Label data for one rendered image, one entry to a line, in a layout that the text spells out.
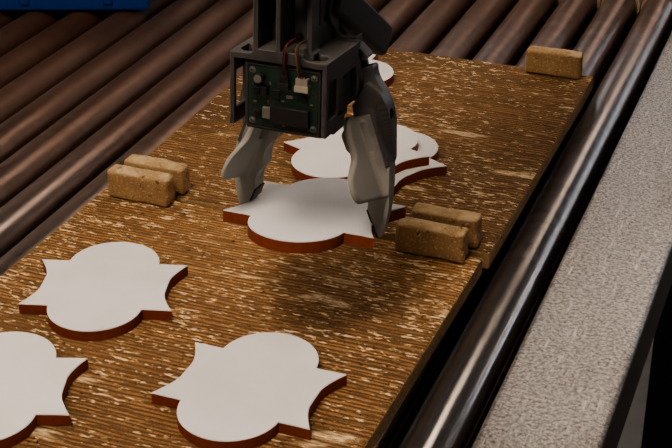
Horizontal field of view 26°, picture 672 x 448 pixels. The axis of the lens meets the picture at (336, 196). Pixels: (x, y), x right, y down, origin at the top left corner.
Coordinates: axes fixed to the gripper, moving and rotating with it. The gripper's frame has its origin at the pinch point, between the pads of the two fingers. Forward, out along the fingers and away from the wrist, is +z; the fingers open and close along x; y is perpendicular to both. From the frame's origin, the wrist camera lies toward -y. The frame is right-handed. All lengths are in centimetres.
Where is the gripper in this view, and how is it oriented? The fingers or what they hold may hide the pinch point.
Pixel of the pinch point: (315, 210)
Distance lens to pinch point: 107.4
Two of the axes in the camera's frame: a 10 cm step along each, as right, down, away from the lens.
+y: -3.7, 3.5, -8.6
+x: 9.3, 1.7, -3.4
